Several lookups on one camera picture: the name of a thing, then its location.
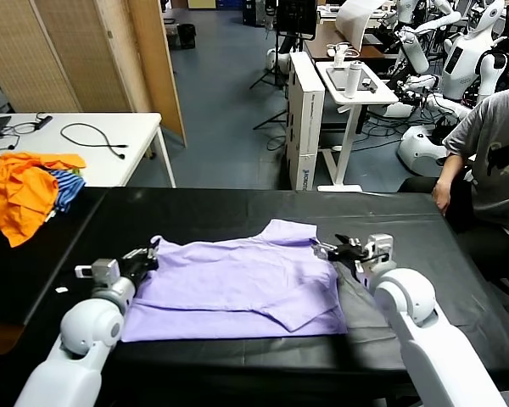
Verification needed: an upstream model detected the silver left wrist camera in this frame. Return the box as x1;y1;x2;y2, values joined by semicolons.
74;259;121;290

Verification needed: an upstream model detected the black side table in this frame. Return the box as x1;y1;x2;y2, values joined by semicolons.
0;187;110;327

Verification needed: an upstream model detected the white humanoid robot with cylinder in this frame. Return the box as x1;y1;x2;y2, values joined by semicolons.
392;0;462;75

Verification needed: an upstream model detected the white headset stand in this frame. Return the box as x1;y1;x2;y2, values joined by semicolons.
327;42;361;68

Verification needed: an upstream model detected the white curved sheet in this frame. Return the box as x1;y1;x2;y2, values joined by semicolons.
335;0;387;53

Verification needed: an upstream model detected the person in gray shirt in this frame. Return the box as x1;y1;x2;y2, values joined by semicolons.
398;88;509;293

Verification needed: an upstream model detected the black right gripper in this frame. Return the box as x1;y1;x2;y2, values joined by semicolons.
310;233;372;275

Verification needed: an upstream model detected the lavender t-shirt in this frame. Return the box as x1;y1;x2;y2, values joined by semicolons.
120;219;350;343

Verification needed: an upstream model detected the large white humanoid robot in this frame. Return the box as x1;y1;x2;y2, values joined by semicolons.
400;0;509;125

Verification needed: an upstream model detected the white bottle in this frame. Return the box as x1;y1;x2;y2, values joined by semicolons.
343;60;364;100

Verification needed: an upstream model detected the black looped cable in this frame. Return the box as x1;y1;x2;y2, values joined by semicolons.
59;122;129;160

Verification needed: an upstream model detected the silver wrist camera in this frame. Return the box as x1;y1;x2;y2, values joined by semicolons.
363;233;395;275
74;259;121;290

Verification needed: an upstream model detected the black monitor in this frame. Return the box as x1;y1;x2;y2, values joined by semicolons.
275;0;318;42

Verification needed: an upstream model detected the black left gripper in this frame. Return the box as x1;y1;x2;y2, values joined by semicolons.
117;247;160;281

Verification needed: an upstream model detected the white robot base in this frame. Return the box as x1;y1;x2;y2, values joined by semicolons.
396;125;453;176

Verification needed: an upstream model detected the person's right forearm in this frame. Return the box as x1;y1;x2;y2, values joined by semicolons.
434;153;468;200

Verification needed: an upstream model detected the white table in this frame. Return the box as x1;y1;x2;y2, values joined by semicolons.
0;111;177;189

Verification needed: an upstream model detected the blue striped garment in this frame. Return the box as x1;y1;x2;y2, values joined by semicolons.
46;168;87;214

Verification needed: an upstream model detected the black trash bin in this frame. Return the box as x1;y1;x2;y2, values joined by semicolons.
176;23;197;51

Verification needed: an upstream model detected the black table cover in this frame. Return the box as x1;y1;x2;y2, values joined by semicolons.
23;186;509;399

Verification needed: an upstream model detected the black tripod stand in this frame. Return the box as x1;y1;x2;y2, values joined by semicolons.
249;31;290;92

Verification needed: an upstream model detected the tall white cardboard box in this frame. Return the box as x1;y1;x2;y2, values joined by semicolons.
285;51;326;192

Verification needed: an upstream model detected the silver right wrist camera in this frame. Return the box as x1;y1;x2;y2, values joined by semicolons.
363;233;395;275

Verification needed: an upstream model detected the gray tablet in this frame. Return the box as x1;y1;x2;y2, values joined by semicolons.
325;66;374;92

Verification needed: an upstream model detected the orange garment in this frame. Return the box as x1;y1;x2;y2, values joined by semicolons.
0;151;88;248

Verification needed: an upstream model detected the brown desk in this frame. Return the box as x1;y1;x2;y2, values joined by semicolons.
304;23;386;60

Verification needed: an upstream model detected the wooden folding screen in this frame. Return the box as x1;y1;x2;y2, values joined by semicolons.
0;0;187;148

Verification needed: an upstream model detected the thin black cable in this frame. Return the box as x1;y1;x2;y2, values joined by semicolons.
1;120;41;137

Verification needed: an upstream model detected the white round device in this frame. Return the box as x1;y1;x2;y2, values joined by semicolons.
266;48;290;71

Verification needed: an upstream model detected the white standing desk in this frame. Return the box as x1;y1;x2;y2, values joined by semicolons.
315;60;400;193

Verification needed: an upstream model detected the person's right hand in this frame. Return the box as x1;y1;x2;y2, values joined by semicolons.
430;177;451;214

